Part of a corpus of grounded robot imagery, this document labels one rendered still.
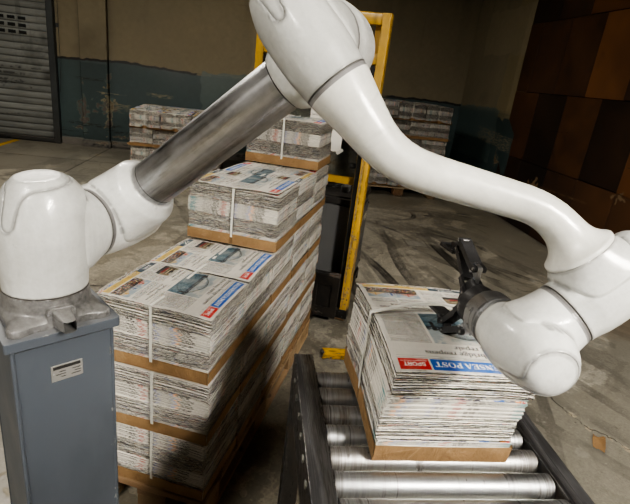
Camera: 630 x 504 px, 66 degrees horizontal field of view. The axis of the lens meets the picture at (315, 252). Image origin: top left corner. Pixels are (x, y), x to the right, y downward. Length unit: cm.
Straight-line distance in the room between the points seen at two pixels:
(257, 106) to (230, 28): 743
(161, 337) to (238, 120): 79
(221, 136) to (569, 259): 63
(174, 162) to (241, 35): 735
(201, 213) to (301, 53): 133
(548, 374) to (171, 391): 115
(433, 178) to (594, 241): 24
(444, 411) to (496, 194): 45
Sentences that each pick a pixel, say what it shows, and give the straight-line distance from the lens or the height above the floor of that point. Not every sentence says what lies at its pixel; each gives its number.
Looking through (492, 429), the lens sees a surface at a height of 89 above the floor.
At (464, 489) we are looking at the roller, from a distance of 108.
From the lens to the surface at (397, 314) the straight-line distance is 107.
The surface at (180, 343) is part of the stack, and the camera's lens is 149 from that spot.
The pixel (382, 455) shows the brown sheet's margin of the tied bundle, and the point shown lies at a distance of 104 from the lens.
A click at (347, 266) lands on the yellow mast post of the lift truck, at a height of 40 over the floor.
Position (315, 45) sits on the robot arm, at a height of 154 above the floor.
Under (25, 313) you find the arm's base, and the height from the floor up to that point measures 103.
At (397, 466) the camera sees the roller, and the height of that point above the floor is 78.
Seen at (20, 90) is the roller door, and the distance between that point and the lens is 907.
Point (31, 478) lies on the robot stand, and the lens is 122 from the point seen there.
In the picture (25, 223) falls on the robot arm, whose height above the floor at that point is 120.
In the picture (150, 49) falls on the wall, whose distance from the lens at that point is 848.
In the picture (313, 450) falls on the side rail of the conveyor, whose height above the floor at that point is 80.
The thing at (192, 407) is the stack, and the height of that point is 51.
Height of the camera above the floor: 150
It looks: 20 degrees down
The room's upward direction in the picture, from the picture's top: 7 degrees clockwise
